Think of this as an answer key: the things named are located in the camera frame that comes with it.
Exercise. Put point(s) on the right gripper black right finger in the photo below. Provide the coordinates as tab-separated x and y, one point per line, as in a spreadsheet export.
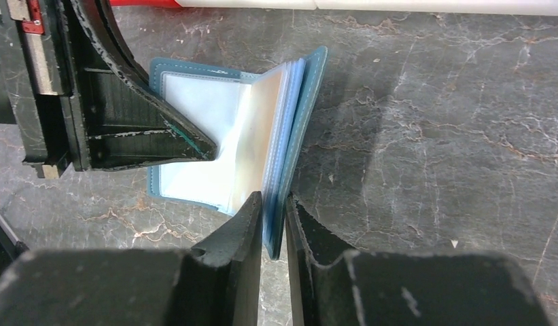
335	283

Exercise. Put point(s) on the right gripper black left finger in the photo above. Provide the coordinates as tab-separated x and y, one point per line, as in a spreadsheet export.
215	282

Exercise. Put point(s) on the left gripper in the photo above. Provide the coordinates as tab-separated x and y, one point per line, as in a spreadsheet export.
80	98

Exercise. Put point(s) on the blue card holder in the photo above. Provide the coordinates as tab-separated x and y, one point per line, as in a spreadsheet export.
214	98

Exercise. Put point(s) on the red plastic bin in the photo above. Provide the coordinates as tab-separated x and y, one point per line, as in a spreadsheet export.
148	3

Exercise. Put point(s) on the white right plastic bin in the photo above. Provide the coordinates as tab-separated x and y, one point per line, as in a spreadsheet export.
512	7

